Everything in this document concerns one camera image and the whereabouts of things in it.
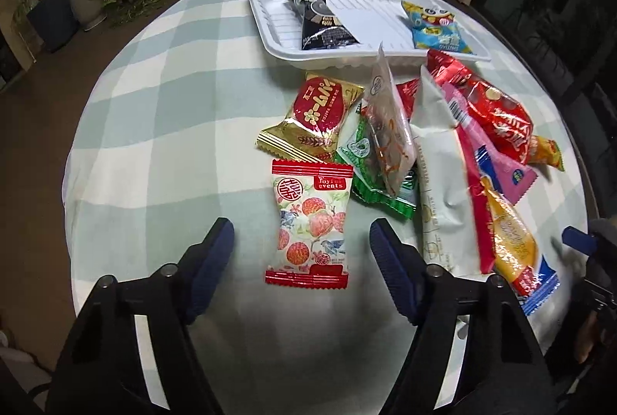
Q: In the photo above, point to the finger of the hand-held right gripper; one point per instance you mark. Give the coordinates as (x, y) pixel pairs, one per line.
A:
(581, 239)

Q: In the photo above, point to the blue yellow cartoon snack packet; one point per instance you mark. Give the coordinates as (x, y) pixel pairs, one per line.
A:
(436, 34)

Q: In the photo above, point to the clear plastic snack packet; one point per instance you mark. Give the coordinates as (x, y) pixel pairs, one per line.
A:
(388, 130)

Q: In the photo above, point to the pink snack packet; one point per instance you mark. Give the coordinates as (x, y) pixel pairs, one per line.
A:
(501, 169)

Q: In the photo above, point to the large white snack packet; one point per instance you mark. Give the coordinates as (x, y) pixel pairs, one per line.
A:
(443, 183)

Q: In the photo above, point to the yellow orange snack packet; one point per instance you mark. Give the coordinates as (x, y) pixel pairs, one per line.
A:
(511, 236)

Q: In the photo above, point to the white floral red-edged snack packet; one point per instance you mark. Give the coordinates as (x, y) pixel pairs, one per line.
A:
(308, 222)

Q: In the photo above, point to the small orange snack packet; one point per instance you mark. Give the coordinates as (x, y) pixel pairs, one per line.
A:
(547, 152)

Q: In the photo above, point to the dark glass cabinet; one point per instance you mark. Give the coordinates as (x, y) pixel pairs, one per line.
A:
(544, 0)

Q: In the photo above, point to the person's right hand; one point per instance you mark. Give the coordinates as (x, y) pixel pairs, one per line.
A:
(585, 340)

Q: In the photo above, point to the gold red snack packet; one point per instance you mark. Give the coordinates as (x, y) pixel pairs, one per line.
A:
(318, 111)

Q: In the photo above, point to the long red snack packet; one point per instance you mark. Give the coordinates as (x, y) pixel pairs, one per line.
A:
(477, 212)

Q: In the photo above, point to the white plastic tray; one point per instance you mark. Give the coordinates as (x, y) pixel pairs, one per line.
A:
(361, 10)

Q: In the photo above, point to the red chocolate ball bag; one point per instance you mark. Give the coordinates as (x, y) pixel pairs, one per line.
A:
(491, 116)

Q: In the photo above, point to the green snack packet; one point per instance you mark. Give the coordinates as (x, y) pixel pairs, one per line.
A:
(381, 203)

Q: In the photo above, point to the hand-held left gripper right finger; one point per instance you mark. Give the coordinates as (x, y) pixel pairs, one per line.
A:
(390, 265)

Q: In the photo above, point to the black snack packet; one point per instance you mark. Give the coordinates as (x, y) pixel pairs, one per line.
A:
(318, 17)

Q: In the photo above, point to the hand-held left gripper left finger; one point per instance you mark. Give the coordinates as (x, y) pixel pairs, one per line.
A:
(212, 260)

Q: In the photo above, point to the small red snack packet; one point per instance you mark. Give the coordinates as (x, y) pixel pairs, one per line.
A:
(407, 97)

